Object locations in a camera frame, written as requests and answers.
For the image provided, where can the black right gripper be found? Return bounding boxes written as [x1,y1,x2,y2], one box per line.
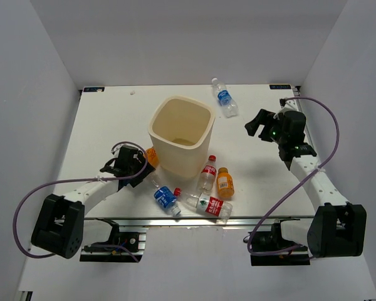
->
[244,109,287,145]

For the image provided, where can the orange juice bottle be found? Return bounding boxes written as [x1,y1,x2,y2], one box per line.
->
[146,147,159,169]
[216,167,234,199]

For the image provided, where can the blue label crushed bottle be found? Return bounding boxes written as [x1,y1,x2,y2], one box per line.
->
[154,186,181,217]

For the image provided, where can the large clear bottle red label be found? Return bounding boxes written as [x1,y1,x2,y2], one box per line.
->
[174,187,232,223]

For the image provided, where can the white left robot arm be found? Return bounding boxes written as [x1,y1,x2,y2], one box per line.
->
[31,144,155,259]

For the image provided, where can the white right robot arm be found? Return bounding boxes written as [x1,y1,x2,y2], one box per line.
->
[245,109,367,258]

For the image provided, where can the cream plastic bin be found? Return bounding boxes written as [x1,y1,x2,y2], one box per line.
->
[148,96,215,179]

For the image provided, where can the clear bottle blue label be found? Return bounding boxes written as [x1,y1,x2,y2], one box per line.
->
[211,78,239,118]

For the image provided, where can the right blue table label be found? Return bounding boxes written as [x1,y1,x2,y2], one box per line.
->
[269,84,291,90]

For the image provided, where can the blue table label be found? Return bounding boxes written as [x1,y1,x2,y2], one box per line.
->
[83,87,105,93]
[269,84,291,90]

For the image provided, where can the clear bottle red cap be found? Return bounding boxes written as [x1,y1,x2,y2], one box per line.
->
[197,155,217,193]

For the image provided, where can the left blue table label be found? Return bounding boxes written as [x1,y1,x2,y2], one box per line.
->
[83,87,105,93]

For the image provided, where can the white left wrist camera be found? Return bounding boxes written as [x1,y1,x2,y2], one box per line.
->
[111,144,122,154]

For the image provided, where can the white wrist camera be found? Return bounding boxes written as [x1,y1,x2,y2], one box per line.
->
[279,98,298,113]
[111,144,122,154]

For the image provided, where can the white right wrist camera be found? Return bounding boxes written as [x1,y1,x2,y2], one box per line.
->
[279,98,298,113]

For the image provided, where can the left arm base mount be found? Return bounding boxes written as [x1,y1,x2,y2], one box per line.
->
[80,218,148,263]

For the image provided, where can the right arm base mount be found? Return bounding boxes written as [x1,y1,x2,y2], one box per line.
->
[250,219,310,267]

